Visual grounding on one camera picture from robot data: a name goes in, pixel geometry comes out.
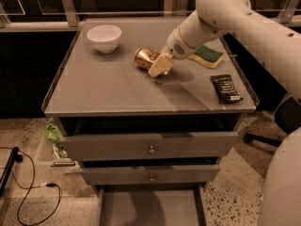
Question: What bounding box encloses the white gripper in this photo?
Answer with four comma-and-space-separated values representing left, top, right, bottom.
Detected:
148, 28, 196, 77

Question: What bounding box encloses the orange soda can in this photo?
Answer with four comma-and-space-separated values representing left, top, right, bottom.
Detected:
135, 48, 160, 71

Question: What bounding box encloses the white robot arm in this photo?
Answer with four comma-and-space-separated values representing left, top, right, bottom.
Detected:
149, 0, 301, 226

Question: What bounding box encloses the grey drawer cabinet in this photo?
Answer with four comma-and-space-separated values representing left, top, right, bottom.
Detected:
41, 15, 261, 226

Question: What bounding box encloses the grey top drawer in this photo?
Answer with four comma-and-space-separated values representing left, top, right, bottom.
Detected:
61, 132, 238, 161

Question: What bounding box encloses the grey drawer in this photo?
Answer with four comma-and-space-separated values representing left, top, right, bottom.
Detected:
97, 184, 210, 226
61, 132, 238, 161
82, 165, 220, 186

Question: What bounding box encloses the grey middle drawer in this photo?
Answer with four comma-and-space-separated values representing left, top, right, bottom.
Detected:
82, 165, 220, 186

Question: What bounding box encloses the grey bottom drawer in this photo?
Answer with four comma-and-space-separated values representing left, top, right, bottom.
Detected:
97, 184, 210, 226

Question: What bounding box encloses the green and yellow sponge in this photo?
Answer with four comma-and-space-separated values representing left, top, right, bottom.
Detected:
188, 45, 224, 69

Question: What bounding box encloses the white ceramic bowl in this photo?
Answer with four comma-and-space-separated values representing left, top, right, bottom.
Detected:
87, 24, 122, 54

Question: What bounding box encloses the black snack packet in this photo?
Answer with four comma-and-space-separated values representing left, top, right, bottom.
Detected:
211, 74, 244, 104

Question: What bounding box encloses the green bag in bin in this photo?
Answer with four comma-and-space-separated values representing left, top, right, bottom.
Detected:
44, 121, 68, 158

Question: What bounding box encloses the black office chair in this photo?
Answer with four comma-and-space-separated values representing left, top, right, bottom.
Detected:
243, 95, 301, 147

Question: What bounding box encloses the clear plastic bin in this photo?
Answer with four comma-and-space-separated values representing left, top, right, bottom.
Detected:
35, 119, 81, 174

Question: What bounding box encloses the black stand leg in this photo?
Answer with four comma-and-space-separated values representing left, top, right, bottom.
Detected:
0, 147, 19, 197

